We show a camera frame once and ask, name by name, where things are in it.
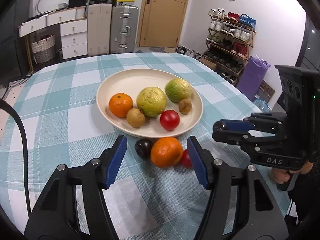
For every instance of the small orange mandarin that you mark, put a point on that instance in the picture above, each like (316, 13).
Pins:
(120, 104)

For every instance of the white drawer desk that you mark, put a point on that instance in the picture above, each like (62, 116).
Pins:
(72, 26)

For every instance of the red tomato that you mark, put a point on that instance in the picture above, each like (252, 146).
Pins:
(185, 160)
(169, 120)

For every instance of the woven laundry basket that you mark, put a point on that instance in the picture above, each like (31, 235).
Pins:
(44, 49)

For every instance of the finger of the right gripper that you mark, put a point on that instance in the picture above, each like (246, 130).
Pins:
(230, 137)
(233, 125)

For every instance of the right hand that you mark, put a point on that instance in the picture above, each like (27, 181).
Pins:
(281, 176)

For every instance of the purple bag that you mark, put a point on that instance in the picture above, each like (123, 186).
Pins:
(252, 76)

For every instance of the large yellow-green guava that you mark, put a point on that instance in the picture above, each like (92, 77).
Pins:
(151, 101)

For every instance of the wooden door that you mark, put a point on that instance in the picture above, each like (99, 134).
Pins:
(160, 23)

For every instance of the wooden shoe rack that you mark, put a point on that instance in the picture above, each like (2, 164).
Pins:
(231, 37)

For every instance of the silver suitcase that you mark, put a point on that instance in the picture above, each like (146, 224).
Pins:
(124, 23)

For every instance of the beige suitcase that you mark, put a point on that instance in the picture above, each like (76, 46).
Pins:
(98, 29)

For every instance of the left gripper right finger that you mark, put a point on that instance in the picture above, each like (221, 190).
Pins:
(257, 214)

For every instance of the brown longan with stem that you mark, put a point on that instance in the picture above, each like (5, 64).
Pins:
(185, 106)

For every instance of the cream round plate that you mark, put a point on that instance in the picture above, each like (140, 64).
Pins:
(131, 82)

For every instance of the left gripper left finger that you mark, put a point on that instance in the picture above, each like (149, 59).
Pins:
(55, 214)

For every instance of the dark plum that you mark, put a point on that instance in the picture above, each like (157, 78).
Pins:
(143, 148)
(219, 125)

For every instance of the orange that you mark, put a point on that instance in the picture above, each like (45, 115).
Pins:
(166, 152)

